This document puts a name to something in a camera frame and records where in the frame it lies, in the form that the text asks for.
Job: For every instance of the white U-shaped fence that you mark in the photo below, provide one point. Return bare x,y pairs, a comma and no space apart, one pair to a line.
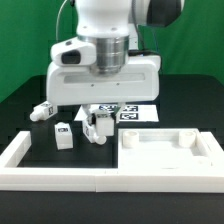
198,179

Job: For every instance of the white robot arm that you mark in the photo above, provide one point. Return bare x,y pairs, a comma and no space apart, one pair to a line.
102,64

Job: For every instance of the white sheet with markers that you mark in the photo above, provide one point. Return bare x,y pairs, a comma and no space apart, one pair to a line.
130,112

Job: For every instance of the white square table top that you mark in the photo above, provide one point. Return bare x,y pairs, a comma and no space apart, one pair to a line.
151,149

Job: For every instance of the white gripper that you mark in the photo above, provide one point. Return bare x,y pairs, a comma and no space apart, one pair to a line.
137,81

